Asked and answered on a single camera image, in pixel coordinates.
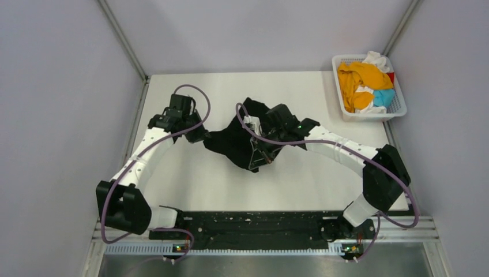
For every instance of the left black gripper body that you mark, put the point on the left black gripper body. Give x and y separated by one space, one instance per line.
196 135

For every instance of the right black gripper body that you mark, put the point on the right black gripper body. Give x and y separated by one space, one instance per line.
267 149

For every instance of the black t shirt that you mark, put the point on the black t shirt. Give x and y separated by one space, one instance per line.
234 142

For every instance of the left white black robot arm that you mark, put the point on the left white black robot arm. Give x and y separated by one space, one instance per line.
123 201

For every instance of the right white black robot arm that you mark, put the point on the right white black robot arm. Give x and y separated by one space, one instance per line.
383 173

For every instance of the yellow t shirt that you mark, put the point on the yellow t shirt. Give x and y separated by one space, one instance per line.
357 74

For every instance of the white plastic laundry basket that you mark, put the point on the white plastic laundry basket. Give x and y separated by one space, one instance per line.
397 108

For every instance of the blue t shirt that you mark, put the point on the blue t shirt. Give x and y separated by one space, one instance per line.
383 98

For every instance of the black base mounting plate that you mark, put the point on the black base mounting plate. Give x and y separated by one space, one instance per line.
303 230

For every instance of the white t shirt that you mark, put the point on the white t shirt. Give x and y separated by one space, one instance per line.
373 58

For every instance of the red t shirt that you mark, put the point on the red t shirt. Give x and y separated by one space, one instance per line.
391 76

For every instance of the left aluminium corner post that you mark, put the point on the left aluminium corner post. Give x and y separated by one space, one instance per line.
122 39

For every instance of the aluminium corner post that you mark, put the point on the aluminium corner post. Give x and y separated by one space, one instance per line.
122 39
412 8

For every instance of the aluminium front frame rail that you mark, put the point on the aluminium front frame rail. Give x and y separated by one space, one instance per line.
424 231

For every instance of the right aluminium corner post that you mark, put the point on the right aluminium corner post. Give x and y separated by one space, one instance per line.
412 8

